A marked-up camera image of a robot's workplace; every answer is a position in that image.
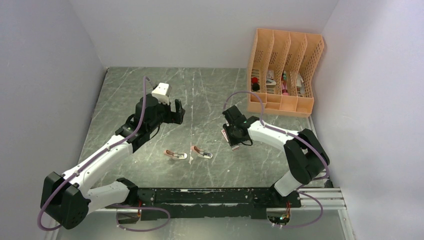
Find purple cable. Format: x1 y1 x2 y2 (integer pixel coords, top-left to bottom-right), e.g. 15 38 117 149
222 91 331 229
37 76 171 233

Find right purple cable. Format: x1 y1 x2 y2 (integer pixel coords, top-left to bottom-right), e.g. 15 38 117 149
222 91 331 229

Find pink items in organizer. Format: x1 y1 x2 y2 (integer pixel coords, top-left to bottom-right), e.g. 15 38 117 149
265 70 306 97

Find pink stapler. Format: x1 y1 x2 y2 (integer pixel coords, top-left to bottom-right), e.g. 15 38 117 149
191 145 213 159
163 149 188 160

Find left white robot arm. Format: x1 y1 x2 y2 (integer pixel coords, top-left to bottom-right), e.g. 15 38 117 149
37 93 186 231

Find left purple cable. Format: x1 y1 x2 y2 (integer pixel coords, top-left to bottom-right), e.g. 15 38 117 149
37 76 171 233

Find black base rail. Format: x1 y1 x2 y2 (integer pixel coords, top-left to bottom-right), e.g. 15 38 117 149
121 187 301 221

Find red white staple box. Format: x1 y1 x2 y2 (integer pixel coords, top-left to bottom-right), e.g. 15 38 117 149
220 129 240 151

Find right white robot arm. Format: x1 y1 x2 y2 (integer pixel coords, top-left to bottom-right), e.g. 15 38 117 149
222 105 330 207

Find orange file organizer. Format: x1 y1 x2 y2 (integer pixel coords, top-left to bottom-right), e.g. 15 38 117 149
247 28 325 118

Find red black item in organizer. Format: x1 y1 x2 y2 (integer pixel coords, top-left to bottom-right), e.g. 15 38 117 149
251 77 261 92

